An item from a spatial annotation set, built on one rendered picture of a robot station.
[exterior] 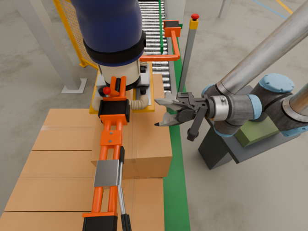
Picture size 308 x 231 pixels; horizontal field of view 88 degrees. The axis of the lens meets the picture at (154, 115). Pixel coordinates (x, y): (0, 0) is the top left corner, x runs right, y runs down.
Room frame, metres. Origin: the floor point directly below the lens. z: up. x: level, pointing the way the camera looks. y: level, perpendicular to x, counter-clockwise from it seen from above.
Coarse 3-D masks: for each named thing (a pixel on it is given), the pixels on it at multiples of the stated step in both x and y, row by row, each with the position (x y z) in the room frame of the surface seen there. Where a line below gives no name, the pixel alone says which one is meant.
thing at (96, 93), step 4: (96, 80) 0.60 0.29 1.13; (96, 88) 0.54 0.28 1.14; (100, 88) 0.52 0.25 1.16; (96, 92) 0.52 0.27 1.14; (100, 92) 0.50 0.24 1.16; (96, 96) 0.49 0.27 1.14; (100, 96) 0.49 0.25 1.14; (104, 96) 0.49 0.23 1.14; (108, 96) 0.49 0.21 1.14; (92, 108) 0.43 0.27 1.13; (92, 112) 0.41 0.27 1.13; (96, 112) 0.41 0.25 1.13
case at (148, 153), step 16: (160, 80) 0.81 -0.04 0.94; (128, 96) 0.66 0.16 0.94; (160, 96) 0.66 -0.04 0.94; (144, 112) 0.54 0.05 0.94; (160, 112) 0.54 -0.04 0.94; (96, 128) 0.43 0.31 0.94; (112, 128) 0.43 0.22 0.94; (128, 128) 0.43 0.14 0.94; (144, 128) 0.43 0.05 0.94; (160, 128) 0.43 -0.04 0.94; (96, 144) 0.34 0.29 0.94; (128, 144) 0.34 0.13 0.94; (144, 144) 0.34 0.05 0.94; (160, 144) 0.34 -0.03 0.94; (96, 160) 0.26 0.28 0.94; (128, 160) 0.27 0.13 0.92; (144, 160) 0.27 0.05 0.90; (160, 160) 0.28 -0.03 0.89; (128, 176) 0.26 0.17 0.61; (144, 176) 0.27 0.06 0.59; (160, 176) 0.28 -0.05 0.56
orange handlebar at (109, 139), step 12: (144, 60) 0.62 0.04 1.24; (156, 60) 0.62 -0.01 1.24; (168, 60) 0.63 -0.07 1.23; (120, 96) 0.39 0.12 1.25; (108, 120) 0.29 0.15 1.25; (120, 120) 0.29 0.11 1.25; (108, 132) 0.24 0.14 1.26; (120, 132) 0.24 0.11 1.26; (108, 144) 0.20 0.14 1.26; (120, 144) 0.20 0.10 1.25; (96, 192) 0.07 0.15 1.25; (96, 204) 0.04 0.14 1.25; (108, 204) 0.04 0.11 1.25
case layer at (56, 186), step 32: (64, 128) 0.66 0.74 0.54; (32, 160) 0.39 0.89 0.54; (64, 160) 0.39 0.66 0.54; (32, 192) 0.18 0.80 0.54; (64, 192) 0.18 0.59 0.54; (128, 192) 0.18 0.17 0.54; (160, 192) 0.18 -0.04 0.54; (0, 224) 0.01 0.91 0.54; (32, 224) 0.01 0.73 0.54; (64, 224) 0.01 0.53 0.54; (160, 224) 0.01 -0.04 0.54
